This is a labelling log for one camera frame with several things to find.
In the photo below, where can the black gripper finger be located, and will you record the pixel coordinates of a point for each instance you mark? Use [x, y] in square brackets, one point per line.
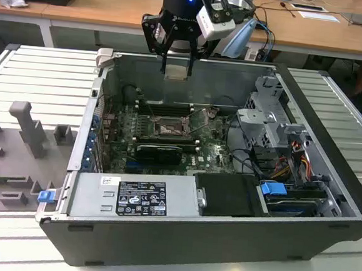
[151, 32]
[191, 54]

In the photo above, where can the silver square CPU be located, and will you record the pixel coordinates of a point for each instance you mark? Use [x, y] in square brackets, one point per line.
[176, 72]

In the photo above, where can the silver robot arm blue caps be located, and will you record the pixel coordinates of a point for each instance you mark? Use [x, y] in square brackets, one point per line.
[238, 39]

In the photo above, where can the black RAM slot row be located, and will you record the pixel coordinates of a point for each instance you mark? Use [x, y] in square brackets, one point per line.
[167, 108]
[165, 139]

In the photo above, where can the CPU socket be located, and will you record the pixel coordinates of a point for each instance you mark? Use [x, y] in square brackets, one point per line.
[166, 128]

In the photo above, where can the long wooden desk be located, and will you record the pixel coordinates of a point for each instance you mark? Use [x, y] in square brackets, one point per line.
[115, 8]

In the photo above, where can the grey metal drive cage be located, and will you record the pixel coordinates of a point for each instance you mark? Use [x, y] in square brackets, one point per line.
[254, 119]

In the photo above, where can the green motherboard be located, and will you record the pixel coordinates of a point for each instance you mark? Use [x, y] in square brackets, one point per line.
[211, 147]

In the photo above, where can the black expansion card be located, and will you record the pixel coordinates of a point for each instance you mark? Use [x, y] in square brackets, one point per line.
[157, 154]

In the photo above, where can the white framed tablet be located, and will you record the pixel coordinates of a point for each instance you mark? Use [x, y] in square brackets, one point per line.
[307, 7]

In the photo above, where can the white paper sheet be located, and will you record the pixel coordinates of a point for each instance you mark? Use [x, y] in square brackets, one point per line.
[319, 16]

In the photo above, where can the hard disk in blue carrier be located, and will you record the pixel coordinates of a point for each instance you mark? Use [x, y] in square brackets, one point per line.
[272, 189]

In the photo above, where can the grey power supply unit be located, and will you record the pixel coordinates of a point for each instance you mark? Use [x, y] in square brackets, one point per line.
[94, 197]

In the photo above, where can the grey parts rack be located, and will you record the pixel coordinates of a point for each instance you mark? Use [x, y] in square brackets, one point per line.
[10, 147]

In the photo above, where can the black open PC case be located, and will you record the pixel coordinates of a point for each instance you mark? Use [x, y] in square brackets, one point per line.
[160, 243]

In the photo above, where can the blue plastic case latch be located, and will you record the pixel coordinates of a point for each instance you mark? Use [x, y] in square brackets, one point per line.
[46, 196]

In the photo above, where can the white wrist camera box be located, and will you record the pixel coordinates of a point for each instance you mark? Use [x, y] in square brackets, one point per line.
[214, 25]

